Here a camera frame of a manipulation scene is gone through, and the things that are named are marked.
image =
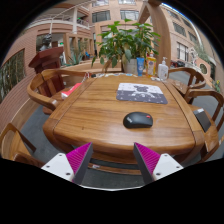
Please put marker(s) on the key bunch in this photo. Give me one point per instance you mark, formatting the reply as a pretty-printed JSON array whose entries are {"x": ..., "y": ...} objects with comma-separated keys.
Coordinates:
[{"x": 86, "y": 75}]

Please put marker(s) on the wooden armchair with empty seat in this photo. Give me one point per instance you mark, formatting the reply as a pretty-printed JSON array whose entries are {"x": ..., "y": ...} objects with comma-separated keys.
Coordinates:
[{"x": 191, "y": 75}]

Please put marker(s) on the wooden armchair with red bag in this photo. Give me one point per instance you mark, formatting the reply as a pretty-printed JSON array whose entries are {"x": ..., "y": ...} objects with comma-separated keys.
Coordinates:
[{"x": 43, "y": 95}]

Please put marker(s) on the clear plastic packets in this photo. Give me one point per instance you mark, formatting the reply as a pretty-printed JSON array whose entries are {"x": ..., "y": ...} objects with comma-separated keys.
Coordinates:
[{"x": 155, "y": 79}]

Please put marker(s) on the wooden armchair with black notebook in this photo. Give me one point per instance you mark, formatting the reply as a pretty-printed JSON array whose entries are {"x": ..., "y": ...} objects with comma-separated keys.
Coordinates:
[{"x": 213, "y": 136}]

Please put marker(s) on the dark parked car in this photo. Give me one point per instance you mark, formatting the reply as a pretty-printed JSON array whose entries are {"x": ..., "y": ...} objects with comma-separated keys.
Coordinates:
[{"x": 178, "y": 64}]

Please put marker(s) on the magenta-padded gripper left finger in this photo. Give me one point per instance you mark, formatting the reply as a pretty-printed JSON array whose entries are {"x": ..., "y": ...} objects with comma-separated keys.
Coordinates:
[{"x": 60, "y": 165}]

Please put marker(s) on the grey white printed mouse pad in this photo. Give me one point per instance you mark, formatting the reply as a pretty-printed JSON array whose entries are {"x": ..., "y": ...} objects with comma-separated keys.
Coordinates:
[{"x": 140, "y": 93}]

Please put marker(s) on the spiky green agave plant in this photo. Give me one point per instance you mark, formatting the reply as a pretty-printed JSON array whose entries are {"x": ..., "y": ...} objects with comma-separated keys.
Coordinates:
[{"x": 76, "y": 58}]

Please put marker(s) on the red and white bag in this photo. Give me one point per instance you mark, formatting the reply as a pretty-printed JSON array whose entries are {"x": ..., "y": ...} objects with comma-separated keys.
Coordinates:
[{"x": 70, "y": 90}]

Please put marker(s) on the wooden chair behind plant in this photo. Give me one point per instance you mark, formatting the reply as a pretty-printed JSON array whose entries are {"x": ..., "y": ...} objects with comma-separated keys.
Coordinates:
[{"x": 111, "y": 66}]

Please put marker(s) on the blue tube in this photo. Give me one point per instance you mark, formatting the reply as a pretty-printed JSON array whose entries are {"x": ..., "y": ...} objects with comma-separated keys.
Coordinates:
[{"x": 140, "y": 66}]

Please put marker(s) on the black computer mouse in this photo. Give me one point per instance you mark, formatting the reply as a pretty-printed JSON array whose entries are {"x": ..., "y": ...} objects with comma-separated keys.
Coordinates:
[{"x": 136, "y": 120}]

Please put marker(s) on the yellow liquid bottle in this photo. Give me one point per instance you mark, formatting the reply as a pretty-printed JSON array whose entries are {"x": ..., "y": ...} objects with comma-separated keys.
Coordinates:
[{"x": 151, "y": 66}]

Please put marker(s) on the black notebook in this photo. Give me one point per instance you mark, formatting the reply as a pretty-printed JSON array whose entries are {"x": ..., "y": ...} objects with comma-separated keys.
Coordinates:
[{"x": 202, "y": 120}]

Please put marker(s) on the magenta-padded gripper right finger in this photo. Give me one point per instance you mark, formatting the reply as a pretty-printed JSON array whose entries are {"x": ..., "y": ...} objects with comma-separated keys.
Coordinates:
[{"x": 165, "y": 165}]

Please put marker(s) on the white outdoor sculpture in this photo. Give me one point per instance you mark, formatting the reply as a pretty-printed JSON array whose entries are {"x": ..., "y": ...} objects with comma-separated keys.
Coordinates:
[{"x": 193, "y": 56}]

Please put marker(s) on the dark red wooden pedestal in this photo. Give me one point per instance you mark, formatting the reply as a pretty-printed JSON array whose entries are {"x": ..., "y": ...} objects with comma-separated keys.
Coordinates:
[{"x": 48, "y": 60}]

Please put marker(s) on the dark bust statue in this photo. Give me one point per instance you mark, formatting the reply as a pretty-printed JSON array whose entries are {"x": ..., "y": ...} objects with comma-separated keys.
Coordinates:
[{"x": 46, "y": 42}]

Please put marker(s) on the white pump bottle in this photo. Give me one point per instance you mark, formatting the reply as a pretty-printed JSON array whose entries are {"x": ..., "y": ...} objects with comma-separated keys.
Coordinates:
[{"x": 163, "y": 71}]

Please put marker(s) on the green plant in white pot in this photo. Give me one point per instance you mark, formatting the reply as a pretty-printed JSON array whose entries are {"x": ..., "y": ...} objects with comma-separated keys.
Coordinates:
[{"x": 128, "y": 43}]

